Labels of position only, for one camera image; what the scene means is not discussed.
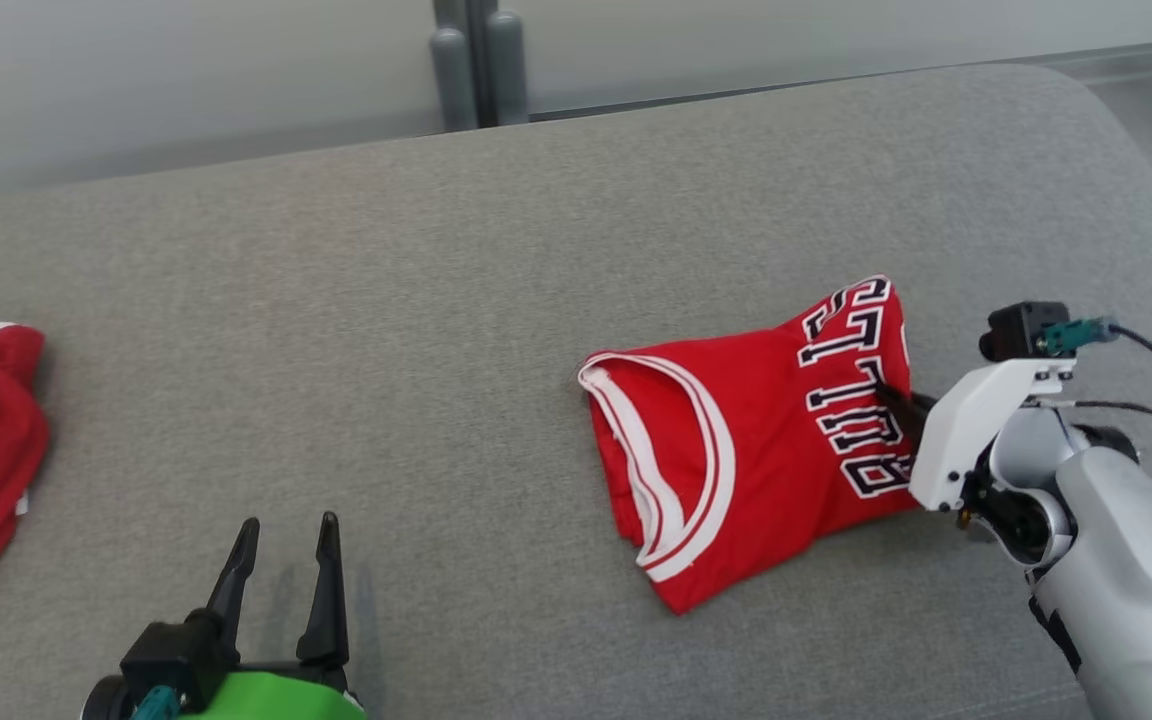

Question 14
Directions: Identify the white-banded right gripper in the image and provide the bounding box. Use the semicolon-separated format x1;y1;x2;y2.
876;358;1077;513

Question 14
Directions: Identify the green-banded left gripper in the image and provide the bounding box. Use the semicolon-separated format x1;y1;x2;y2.
176;512;369;720

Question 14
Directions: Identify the red white basketball jersey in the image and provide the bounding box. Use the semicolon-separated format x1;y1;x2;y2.
578;275;922;614

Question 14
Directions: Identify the grey fabric sofa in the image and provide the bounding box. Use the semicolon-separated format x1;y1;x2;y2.
0;62;1152;720

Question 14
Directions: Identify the left teal-plug black cable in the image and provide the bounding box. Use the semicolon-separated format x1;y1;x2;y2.
131;685;182;720

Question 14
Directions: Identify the teal-plug black cable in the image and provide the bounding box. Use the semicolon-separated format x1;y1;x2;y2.
131;685;182;720
1041;316;1152;401

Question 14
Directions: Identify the right teal-plug black cable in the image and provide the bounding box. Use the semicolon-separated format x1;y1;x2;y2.
1041;316;1152;401

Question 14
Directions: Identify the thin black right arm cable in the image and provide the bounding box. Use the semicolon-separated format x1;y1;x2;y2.
1071;398;1152;456

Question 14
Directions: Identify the grey vertical frame post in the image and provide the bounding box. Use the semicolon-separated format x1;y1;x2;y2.
434;0;499;129

